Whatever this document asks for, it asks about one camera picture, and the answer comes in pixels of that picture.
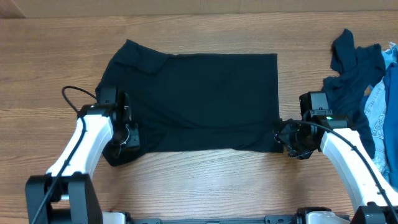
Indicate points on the black t-shirt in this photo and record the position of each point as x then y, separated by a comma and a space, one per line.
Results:
193, 102

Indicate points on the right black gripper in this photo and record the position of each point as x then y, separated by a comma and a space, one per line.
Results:
288, 137

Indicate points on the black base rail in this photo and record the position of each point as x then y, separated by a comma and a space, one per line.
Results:
268, 219

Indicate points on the light blue denim jeans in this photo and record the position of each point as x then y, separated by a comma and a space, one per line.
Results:
375, 110

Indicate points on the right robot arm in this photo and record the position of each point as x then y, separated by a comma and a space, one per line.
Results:
372, 198

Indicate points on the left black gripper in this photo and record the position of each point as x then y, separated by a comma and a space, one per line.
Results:
135, 142

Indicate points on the dark navy shirt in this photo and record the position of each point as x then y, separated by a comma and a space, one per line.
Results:
358, 67

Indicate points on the blue garment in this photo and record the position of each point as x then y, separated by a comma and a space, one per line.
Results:
390, 121

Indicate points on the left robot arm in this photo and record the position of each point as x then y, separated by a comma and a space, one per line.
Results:
65, 193

